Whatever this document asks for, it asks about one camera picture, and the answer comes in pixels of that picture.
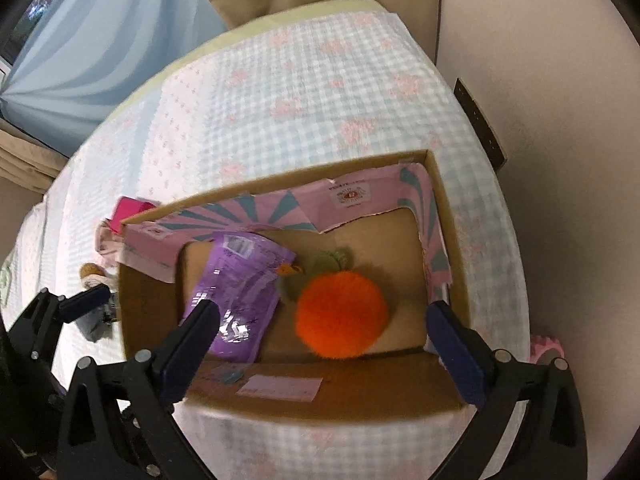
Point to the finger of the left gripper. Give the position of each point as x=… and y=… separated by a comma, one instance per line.
x=70, y=309

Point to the cardboard box pink lining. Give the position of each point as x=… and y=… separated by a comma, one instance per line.
x=374, y=244

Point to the magenta zip pouch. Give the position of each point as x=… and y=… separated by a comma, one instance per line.
x=125, y=208

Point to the purple snack packet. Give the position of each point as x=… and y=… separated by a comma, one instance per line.
x=240, y=277

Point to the orange plush fruit toy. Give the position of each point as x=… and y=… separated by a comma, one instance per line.
x=339, y=312

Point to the light blue curtain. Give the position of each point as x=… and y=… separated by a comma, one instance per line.
x=85, y=57

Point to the grey fuzzy sock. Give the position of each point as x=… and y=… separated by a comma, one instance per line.
x=97, y=323

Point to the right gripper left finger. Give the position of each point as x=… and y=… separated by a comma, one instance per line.
x=183, y=350

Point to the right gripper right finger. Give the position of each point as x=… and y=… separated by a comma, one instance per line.
x=462, y=351

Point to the pink printed cloth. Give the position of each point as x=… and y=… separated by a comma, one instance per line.
x=108, y=244

